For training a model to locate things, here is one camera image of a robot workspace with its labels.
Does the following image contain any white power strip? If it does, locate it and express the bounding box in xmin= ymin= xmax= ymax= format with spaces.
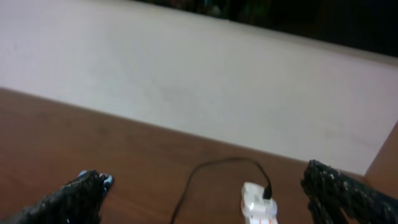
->
xmin=245 ymin=217 xmax=278 ymax=224

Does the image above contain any white USB charger plug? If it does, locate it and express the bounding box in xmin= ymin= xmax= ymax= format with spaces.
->
xmin=241 ymin=182 xmax=277 ymax=219

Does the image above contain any black USB charging cable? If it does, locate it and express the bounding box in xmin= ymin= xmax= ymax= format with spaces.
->
xmin=169 ymin=157 xmax=274 ymax=224

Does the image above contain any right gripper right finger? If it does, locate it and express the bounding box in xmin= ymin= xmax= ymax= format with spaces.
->
xmin=301 ymin=160 xmax=397 ymax=224

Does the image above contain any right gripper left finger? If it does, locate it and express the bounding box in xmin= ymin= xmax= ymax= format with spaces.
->
xmin=1 ymin=169 xmax=114 ymax=224

